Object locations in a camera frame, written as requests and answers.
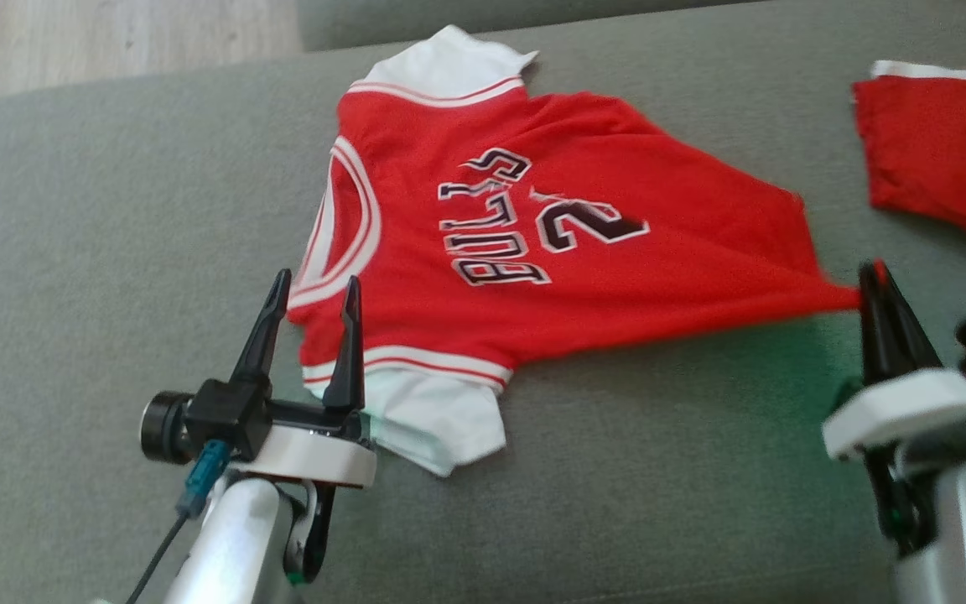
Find grey sofa back cushion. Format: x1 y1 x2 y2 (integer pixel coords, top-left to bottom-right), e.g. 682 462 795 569
294 0 773 53

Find red shorts with white stripe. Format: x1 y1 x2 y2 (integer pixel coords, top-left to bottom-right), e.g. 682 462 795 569
852 60 966 249

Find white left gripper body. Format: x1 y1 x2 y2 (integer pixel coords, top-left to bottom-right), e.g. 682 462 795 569
230 401 378 586

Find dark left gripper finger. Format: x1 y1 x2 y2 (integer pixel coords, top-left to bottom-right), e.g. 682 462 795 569
230 268 293 397
321 275 366 413

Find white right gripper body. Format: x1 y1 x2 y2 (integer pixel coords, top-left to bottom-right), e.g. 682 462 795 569
823 367 966 560

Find left camera cable teal plug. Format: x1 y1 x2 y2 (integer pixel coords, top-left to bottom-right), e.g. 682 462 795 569
125 439 233 604

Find red Bulls jersey white sleeves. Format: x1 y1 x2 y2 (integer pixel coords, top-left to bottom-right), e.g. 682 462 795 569
286 25 863 477

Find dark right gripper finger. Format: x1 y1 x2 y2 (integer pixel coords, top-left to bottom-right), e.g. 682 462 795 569
875 262 946 378
858 262 893 387

